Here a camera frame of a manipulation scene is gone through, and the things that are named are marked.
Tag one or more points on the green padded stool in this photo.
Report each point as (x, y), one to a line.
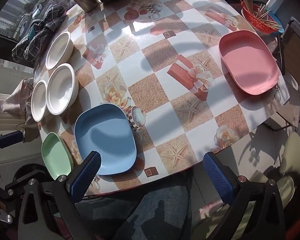
(287, 176)

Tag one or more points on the blue rectangular plate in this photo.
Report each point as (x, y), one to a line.
(106, 130)

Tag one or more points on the plaid dark cloth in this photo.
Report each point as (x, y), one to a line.
(32, 44)

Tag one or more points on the folding chair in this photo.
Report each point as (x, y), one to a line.
(288, 51)

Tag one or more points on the beige cloth bag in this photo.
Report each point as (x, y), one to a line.
(18, 105)

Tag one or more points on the white bowl small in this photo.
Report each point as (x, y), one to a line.
(38, 101)

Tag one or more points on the patterned tablecloth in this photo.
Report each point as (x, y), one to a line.
(159, 61)

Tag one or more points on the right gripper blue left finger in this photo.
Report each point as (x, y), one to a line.
(82, 175)

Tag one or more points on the green small plate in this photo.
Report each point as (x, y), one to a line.
(56, 156)

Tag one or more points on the pink rectangular plate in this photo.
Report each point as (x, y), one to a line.
(249, 61)

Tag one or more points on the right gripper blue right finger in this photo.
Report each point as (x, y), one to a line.
(222, 177)

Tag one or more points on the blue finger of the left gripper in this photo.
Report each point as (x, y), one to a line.
(10, 139)

